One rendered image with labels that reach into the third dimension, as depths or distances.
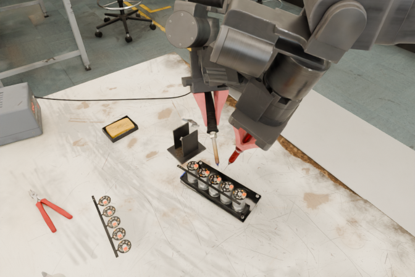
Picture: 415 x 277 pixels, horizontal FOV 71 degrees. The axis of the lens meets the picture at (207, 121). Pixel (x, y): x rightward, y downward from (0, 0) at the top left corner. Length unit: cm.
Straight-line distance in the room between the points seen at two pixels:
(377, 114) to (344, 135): 143
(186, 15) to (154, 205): 37
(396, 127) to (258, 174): 162
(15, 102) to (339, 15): 72
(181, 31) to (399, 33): 30
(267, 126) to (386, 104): 201
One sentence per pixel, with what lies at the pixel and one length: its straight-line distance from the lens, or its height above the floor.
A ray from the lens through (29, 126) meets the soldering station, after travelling 82.
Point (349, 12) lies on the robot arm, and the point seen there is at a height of 118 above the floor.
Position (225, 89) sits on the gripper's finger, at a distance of 55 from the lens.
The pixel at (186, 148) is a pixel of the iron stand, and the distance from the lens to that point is 67.
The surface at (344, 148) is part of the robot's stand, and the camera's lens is 78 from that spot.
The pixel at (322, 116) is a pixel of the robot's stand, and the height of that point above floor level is 75.
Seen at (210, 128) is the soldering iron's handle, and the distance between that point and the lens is 57.
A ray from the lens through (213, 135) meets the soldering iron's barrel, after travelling 57.
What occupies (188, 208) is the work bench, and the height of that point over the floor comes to 75.
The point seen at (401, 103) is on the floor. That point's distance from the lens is 242.
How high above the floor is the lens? 128
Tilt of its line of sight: 43 degrees down
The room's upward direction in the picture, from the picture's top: straight up
